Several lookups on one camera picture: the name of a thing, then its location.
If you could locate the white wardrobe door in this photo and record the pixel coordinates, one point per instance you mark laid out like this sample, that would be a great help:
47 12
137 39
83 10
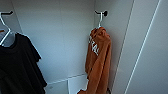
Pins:
150 50

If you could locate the orange hoodie white lettering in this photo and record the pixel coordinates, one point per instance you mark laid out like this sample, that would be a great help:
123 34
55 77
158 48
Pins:
100 66

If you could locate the white wardrobe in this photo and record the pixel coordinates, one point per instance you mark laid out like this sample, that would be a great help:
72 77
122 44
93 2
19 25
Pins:
60 40

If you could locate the white clothes hanger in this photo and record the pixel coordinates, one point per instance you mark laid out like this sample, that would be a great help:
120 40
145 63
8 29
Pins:
6 28
100 21

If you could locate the white inner shelf unit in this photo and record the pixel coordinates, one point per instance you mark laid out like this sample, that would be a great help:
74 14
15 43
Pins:
76 85

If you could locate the black garment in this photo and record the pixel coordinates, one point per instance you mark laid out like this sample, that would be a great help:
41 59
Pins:
20 63

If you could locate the black wall hook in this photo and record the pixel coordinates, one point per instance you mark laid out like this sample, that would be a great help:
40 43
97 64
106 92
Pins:
104 13
8 13

